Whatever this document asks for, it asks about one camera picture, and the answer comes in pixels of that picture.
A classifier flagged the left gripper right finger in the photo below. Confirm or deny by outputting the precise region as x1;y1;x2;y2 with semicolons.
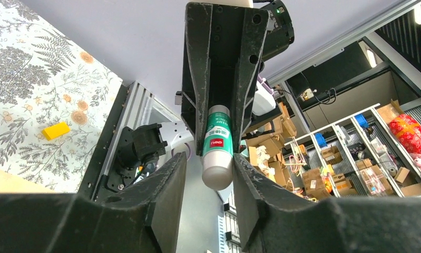
233;154;421;252

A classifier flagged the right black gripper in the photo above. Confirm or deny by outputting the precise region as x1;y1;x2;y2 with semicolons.
181;2;269;155

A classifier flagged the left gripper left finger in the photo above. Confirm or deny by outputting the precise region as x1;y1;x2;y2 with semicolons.
0;153;187;252

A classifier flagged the green white glue stick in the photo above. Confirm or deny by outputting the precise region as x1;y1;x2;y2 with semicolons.
202;105;233;191

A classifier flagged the tan paper envelope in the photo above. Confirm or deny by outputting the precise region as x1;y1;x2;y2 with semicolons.
0;170;56;193

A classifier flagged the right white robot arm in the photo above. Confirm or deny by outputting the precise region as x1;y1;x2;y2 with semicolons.
102;1;295;192

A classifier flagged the brown cardboard box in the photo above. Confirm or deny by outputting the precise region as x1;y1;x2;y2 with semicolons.
302;169;332;192

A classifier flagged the yellow toy brick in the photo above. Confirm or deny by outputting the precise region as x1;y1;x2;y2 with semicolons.
41;122;70;141

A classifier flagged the metal storage shelf rack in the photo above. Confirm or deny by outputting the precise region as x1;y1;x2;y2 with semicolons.
285;101;421;200

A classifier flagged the red patterned bag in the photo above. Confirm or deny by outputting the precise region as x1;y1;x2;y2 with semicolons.
388;114;421;161

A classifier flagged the floral patterned table mat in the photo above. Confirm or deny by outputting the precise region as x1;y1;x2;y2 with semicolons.
0;1;122;192

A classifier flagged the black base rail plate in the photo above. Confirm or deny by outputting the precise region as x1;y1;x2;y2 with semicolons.
77;83;133;200

